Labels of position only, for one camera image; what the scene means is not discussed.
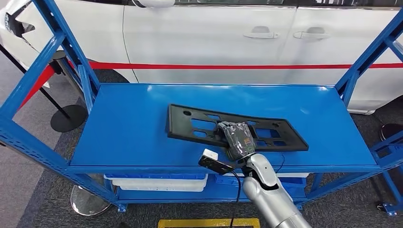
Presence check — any blue metal shelf rack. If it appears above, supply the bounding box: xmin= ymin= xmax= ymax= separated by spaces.
xmin=376 ymin=171 xmax=403 ymax=217
xmin=0 ymin=0 xmax=403 ymax=218

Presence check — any black stanchion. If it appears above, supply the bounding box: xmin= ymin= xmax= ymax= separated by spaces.
xmin=0 ymin=43 xmax=88 ymax=133

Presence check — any black plastic bracket part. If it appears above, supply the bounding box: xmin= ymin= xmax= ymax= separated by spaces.
xmin=166 ymin=104 xmax=310 ymax=152

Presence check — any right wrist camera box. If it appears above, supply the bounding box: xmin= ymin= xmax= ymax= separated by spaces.
xmin=198 ymin=149 xmax=235 ymax=176

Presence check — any chrome stanchion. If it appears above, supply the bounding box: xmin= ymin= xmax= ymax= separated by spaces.
xmin=0 ymin=140 xmax=113 ymax=217

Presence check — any grey belt stanchion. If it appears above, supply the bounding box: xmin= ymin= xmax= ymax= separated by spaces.
xmin=48 ymin=50 xmax=87 ymax=105

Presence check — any white car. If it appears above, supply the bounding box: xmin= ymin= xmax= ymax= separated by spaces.
xmin=0 ymin=0 xmax=403 ymax=115

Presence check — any white car door handle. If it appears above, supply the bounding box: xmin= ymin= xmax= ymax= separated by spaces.
xmin=243 ymin=26 xmax=280 ymax=39
xmin=293 ymin=27 xmax=331 ymax=40

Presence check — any round dark stanchion base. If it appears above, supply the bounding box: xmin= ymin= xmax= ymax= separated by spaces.
xmin=379 ymin=123 xmax=403 ymax=142

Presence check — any red barrier belt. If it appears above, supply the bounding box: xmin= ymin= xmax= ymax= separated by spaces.
xmin=67 ymin=61 xmax=403 ymax=70
xmin=19 ymin=64 xmax=57 ymax=110

